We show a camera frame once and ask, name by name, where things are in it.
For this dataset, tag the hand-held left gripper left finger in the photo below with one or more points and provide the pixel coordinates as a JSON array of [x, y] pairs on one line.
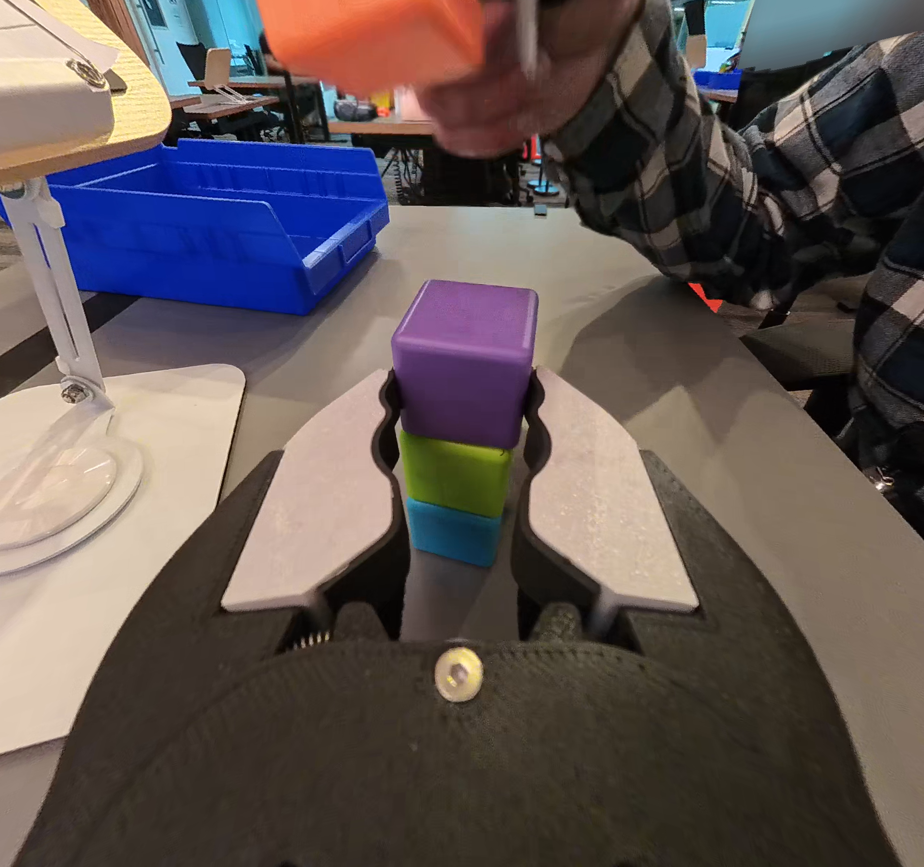
[[310, 499]]

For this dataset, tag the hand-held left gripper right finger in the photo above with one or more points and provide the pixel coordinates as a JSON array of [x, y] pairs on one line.
[[606, 506]]

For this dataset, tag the green cube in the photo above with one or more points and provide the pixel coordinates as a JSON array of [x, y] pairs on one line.
[[454, 474]]

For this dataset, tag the light blue cube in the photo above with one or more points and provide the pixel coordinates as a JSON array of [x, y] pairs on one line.
[[454, 531]]

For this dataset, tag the purple cube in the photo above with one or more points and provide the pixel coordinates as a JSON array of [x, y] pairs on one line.
[[461, 369]]

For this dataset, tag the orange cube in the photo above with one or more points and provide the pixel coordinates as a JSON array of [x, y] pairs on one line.
[[361, 7]]

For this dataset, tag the blue plastic bin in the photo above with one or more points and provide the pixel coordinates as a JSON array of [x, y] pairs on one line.
[[217, 231]]

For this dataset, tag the person's right forearm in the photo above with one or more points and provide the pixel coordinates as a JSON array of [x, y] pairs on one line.
[[664, 159]]

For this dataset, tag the grey desk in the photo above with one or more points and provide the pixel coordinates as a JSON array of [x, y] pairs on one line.
[[649, 412]]

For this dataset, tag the person's right hand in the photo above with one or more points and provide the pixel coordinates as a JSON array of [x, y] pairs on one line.
[[563, 59]]

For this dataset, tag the pink sheet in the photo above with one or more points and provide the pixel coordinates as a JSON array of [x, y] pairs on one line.
[[415, 103]]

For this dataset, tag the yellow box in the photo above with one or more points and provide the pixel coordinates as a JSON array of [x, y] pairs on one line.
[[381, 99]]

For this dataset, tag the wood-edged background table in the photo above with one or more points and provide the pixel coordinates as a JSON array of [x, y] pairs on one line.
[[231, 107], [382, 128]]

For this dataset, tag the silver boombox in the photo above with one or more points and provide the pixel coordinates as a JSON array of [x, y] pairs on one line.
[[354, 112]]

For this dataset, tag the grey computer monitor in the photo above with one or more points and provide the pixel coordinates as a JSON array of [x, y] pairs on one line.
[[829, 0]]

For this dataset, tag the white laptop stand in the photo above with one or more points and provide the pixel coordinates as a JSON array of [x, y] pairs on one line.
[[238, 92]]

